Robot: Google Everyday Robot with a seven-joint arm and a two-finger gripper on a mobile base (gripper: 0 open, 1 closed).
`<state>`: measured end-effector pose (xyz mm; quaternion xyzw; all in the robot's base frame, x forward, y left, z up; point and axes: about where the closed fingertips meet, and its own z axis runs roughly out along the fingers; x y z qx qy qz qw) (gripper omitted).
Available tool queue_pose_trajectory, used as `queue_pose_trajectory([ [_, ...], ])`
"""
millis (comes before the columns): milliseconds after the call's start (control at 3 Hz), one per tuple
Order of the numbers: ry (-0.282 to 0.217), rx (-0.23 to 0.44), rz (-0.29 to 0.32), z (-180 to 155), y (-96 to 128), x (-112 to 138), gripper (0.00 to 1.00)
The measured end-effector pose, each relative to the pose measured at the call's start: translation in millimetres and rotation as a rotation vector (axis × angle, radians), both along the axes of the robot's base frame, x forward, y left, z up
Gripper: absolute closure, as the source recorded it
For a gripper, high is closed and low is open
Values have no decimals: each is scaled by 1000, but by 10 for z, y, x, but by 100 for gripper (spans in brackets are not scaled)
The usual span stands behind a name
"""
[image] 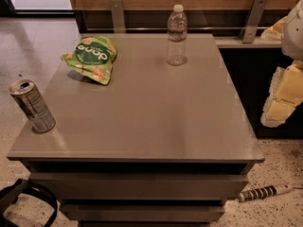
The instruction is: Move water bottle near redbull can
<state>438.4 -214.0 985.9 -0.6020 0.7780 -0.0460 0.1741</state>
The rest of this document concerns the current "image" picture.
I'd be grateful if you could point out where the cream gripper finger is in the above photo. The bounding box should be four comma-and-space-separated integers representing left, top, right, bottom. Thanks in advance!
260, 61, 303, 128
261, 17, 287, 41

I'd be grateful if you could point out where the clear plastic water bottle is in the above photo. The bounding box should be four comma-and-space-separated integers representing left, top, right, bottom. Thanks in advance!
167, 4, 187, 66

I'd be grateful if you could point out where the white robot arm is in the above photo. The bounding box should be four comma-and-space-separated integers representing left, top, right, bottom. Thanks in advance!
260, 0, 303, 128

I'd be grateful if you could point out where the silver redbull can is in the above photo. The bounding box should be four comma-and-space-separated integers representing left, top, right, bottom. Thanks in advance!
9, 79, 56, 132

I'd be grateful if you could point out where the white power strip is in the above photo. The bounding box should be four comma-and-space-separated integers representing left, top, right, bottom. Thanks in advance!
238, 183, 293, 202

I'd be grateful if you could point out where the grey drawer cabinet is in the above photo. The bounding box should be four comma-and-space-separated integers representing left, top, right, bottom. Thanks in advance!
8, 34, 264, 227

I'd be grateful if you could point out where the green snack bag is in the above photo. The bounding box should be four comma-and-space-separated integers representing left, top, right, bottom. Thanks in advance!
61, 36, 117, 85

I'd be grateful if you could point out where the right metal wall bracket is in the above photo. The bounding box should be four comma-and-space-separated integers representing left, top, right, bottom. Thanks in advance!
240, 0, 268, 44

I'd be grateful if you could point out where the metal wall bracket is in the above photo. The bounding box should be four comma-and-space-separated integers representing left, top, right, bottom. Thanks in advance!
240, 0, 268, 44
110, 0, 126, 33

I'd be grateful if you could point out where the left metal wall bracket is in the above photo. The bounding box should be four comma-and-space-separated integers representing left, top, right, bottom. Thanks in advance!
110, 0, 126, 33

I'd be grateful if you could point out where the black bag strap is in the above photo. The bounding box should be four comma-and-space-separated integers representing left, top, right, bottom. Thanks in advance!
0, 178, 59, 227

